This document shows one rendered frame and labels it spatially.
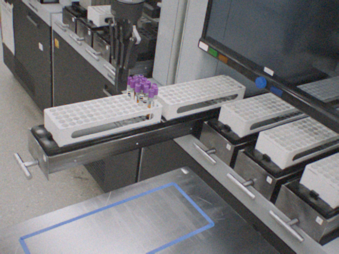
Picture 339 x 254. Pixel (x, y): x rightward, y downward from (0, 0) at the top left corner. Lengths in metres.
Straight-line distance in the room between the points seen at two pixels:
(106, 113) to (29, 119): 1.62
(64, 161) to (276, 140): 0.53
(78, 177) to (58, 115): 1.17
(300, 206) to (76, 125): 0.56
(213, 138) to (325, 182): 0.34
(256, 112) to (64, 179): 1.26
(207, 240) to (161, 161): 0.66
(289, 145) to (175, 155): 0.43
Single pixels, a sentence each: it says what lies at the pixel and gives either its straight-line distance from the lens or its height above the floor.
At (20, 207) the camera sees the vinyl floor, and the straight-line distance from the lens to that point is 2.09.
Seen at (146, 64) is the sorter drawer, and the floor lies 0.79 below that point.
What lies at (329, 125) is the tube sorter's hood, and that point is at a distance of 1.02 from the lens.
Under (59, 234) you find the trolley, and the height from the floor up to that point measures 0.82.
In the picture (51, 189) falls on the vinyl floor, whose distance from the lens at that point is 2.17.
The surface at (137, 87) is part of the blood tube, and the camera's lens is 1.12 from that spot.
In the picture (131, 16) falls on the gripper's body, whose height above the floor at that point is 1.12.
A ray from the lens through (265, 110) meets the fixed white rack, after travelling 1.24.
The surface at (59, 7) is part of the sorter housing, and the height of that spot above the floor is 0.73.
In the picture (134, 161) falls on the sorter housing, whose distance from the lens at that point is 1.65.
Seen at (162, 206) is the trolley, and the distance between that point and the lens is 0.90.
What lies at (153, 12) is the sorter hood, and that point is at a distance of 1.49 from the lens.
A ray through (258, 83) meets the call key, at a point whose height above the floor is 0.98.
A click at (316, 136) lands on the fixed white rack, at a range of 1.19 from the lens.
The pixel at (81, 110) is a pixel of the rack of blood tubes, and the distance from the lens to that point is 1.10.
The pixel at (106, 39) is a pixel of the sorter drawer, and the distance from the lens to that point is 1.68.
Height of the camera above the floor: 1.43
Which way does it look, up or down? 32 degrees down
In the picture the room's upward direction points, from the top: 9 degrees clockwise
